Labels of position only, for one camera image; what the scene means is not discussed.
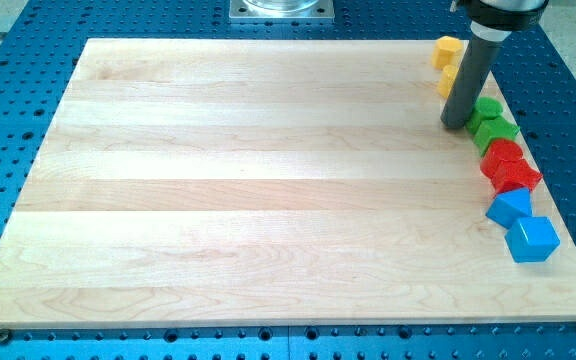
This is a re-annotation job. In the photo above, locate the red star block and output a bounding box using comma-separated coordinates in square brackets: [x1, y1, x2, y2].
[491, 160, 543, 194]

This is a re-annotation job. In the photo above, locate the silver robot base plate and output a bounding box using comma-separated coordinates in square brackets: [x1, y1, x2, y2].
[229, 0, 335, 21]

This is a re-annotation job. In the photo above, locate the blue cube block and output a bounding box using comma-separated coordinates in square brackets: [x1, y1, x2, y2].
[504, 217, 560, 263]

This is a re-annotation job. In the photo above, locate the blue triangle block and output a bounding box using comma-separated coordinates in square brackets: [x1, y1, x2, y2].
[486, 187, 533, 229]

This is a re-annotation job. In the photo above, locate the left board screw stop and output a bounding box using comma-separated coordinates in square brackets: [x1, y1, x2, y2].
[0, 329, 13, 345]

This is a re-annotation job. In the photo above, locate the green star block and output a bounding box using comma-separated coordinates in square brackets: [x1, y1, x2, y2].
[473, 116, 520, 157]

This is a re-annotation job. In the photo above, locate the green circle block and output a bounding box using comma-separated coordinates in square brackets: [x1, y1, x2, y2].
[465, 96, 503, 135]

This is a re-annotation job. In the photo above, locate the yellow hexagon block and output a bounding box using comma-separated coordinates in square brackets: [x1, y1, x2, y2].
[431, 36, 464, 70]

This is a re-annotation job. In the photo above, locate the black robot wrist flange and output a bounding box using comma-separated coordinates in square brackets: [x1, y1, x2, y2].
[450, 0, 549, 31]

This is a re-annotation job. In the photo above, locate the light wooden board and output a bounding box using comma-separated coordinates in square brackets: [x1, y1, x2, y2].
[0, 38, 576, 329]

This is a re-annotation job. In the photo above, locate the red circle block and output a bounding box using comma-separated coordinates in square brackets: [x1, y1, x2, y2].
[480, 139, 523, 179]

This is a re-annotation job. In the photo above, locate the yellow rounded block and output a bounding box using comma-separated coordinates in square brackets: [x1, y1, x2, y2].
[437, 64, 459, 99]

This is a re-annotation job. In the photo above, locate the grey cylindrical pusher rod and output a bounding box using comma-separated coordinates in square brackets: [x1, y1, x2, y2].
[441, 21, 511, 130]

